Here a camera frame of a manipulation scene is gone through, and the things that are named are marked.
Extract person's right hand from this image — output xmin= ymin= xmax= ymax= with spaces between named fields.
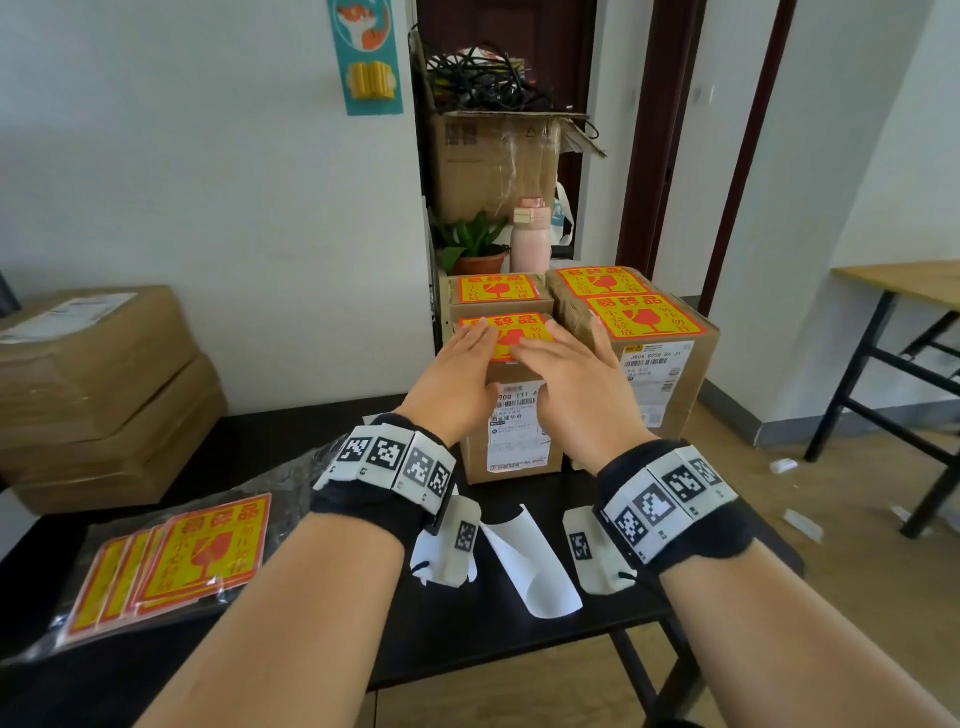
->
xmin=512 ymin=314 xmax=658 ymax=478

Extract person's left hand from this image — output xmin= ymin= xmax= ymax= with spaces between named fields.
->
xmin=395 ymin=318 xmax=500 ymax=448

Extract single red yellow sticker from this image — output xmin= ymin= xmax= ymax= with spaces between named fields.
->
xmin=457 ymin=275 xmax=541 ymax=305
xmin=584 ymin=293 xmax=708 ymax=340
xmin=458 ymin=313 xmax=556 ymax=364
xmin=558 ymin=267 xmax=652 ymax=295

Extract small cardboard parcel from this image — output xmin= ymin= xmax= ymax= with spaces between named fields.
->
xmin=545 ymin=266 xmax=661 ymax=316

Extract clear plastic bag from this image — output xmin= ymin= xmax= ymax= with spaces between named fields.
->
xmin=0 ymin=442 xmax=339 ymax=669

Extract large box with cables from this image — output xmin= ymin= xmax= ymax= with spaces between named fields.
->
xmin=416 ymin=0 xmax=598 ymax=264
xmin=428 ymin=110 xmax=609 ymax=226

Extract stack of red yellow stickers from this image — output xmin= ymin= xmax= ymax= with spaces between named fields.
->
xmin=59 ymin=493 xmax=273 ymax=646

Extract stack of cardboard boxes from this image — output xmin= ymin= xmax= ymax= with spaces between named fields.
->
xmin=0 ymin=284 xmax=228 ymax=517

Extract person's right forearm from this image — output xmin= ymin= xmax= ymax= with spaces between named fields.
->
xmin=659 ymin=539 xmax=960 ymax=728

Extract black wristband white markers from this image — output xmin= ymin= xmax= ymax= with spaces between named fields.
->
xmin=593 ymin=438 xmax=755 ymax=577
xmin=309 ymin=413 xmax=459 ymax=553

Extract potted green plant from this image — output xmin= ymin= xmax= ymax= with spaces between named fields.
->
xmin=431 ymin=209 xmax=513 ymax=277

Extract pink water bottle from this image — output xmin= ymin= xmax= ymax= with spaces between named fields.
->
xmin=509 ymin=197 xmax=554 ymax=275

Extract white plastic bag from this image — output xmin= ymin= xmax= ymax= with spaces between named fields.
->
xmin=551 ymin=183 xmax=577 ymax=245

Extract wood-top desk black legs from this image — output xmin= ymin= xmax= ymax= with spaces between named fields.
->
xmin=803 ymin=260 xmax=960 ymax=540

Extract teal wall poster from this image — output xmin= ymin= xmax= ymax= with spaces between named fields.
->
xmin=327 ymin=0 xmax=405 ymax=118

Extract thick dark brown door frame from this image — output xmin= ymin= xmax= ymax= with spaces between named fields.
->
xmin=616 ymin=0 xmax=708 ymax=280

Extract thin dark brown door frame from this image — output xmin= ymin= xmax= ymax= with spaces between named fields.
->
xmin=697 ymin=0 xmax=798 ymax=316

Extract bundle of black cables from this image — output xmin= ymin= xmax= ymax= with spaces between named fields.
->
xmin=423 ymin=44 xmax=601 ymax=144

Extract yellow wall holder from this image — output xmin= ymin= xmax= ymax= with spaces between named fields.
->
xmin=346 ymin=61 xmax=397 ymax=103

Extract large open box with cables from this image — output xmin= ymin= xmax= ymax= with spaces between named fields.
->
xmin=416 ymin=0 xmax=598 ymax=264

